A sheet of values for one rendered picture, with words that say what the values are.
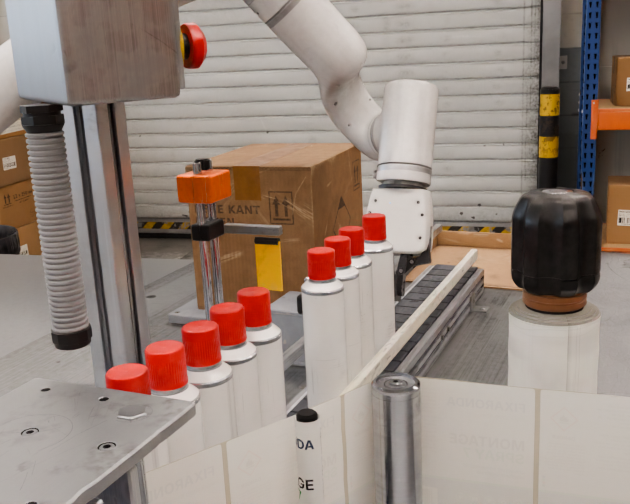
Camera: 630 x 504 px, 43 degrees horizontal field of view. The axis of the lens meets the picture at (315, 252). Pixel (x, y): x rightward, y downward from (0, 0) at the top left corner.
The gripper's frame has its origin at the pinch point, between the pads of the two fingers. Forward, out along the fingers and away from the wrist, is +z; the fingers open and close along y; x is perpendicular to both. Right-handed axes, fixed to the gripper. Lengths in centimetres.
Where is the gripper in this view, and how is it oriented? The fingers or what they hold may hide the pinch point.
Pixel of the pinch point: (394, 287)
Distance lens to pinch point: 123.6
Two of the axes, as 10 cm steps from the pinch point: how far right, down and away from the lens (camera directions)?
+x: 3.9, 0.9, 9.2
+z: -0.9, 9.9, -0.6
